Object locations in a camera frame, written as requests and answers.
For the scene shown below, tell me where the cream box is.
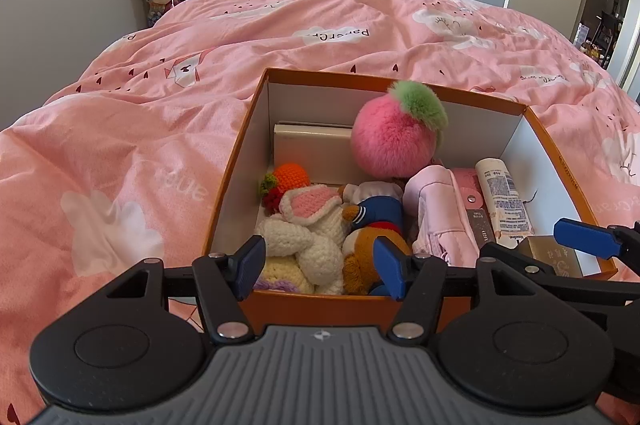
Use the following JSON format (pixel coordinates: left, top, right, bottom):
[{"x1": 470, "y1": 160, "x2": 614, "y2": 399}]
[{"x1": 273, "y1": 121, "x2": 355, "y2": 173}]

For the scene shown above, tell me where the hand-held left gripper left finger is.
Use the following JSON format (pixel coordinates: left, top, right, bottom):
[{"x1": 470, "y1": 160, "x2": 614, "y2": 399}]
[{"x1": 101, "y1": 235, "x2": 268, "y2": 342}]

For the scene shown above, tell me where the brown plush dog sailor outfit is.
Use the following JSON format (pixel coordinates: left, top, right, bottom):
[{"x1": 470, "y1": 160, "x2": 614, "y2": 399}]
[{"x1": 340, "y1": 181, "x2": 416, "y2": 297}]

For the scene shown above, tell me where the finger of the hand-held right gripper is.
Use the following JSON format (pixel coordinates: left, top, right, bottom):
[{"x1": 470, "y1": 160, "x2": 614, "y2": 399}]
[
  {"x1": 553, "y1": 217, "x2": 640, "y2": 263},
  {"x1": 479, "y1": 241, "x2": 640, "y2": 309}
]

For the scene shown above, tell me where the orange cardboard box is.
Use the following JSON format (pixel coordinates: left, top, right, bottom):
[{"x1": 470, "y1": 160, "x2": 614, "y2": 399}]
[{"x1": 201, "y1": 67, "x2": 618, "y2": 338}]

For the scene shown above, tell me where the dark chair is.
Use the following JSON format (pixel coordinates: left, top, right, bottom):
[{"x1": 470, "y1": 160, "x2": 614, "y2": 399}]
[{"x1": 597, "y1": 10, "x2": 623, "y2": 43}]

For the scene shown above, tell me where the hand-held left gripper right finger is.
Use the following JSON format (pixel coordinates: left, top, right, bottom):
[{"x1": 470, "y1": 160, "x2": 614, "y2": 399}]
[{"x1": 371, "y1": 236, "x2": 532, "y2": 342}]

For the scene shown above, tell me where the pink green fluffy ball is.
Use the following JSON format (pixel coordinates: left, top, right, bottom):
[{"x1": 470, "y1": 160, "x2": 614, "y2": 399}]
[{"x1": 350, "y1": 80, "x2": 449, "y2": 176}]

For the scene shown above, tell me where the pink fabric pouch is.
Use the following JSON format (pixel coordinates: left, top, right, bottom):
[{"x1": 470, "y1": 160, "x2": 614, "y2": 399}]
[{"x1": 402, "y1": 165, "x2": 481, "y2": 268}]

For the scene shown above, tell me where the pink printed blanket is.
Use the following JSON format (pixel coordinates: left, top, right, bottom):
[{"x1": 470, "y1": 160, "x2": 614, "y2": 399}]
[{"x1": 0, "y1": 0, "x2": 640, "y2": 425}]

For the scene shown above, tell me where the white crochet bunny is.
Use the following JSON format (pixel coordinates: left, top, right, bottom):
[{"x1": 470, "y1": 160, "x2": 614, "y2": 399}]
[{"x1": 254, "y1": 185, "x2": 353, "y2": 296}]

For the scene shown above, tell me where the white lotion tube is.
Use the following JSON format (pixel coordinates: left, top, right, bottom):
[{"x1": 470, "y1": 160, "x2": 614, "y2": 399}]
[{"x1": 474, "y1": 158, "x2": 536, "y2": 248}]

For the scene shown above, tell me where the orange crochet fruit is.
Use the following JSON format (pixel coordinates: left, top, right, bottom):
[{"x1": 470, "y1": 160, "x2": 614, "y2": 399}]
[{"x1": 258, "y1": 162, "x2": 312, "y2": 215}]

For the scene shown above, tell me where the gold box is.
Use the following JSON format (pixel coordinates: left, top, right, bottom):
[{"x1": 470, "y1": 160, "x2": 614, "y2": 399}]
[{"x1": 515, "y1": 235, "x2": 585, "y2": 278}]

